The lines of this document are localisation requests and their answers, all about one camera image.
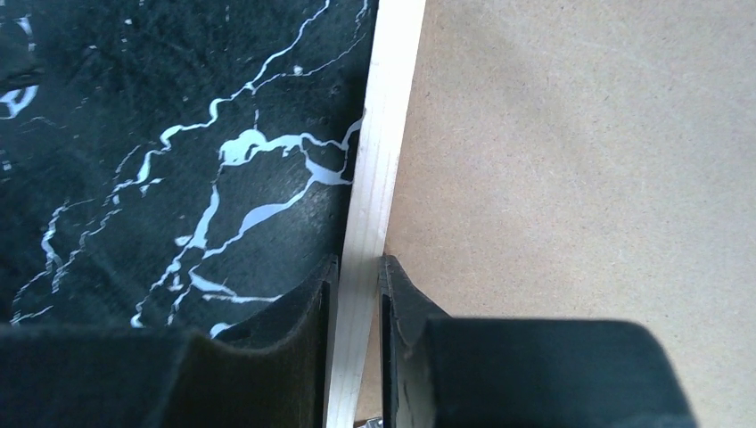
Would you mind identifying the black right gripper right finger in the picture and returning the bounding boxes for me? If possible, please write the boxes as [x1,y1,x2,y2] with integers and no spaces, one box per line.
[378,255,696,427]

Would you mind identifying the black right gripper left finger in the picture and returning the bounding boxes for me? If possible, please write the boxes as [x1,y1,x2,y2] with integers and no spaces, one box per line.
[1,256,339,427]

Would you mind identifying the wooden picture frame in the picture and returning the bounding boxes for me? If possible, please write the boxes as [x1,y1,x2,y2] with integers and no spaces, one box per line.
[324,1,425,427]

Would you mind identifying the brown frame backing board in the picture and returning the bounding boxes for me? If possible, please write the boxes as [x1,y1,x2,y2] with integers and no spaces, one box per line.
[386,1,755,427]

